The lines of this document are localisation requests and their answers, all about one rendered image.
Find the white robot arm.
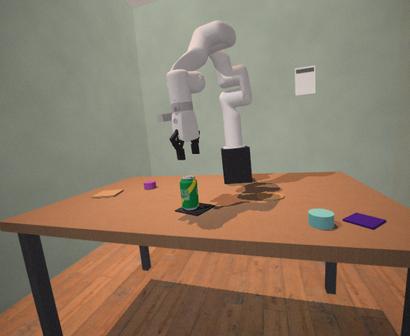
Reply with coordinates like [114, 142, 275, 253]
[157, 20, 252, 149]

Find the teal short cylinder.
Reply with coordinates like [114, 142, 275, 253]
[308, 209, 334, 230]

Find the tan flat square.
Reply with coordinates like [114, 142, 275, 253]
[92, 189, 124, 199]

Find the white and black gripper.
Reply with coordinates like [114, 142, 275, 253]
[170, 110, 200, 160]

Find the dark grey square slate coaster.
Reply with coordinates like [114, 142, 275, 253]
[175, 203, 215, 216]

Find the purple flat rectangular slab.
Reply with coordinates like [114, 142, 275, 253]
[343, 213, 386, 230]

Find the purple cylinder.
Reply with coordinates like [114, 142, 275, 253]
[144, 181, 156, 190]

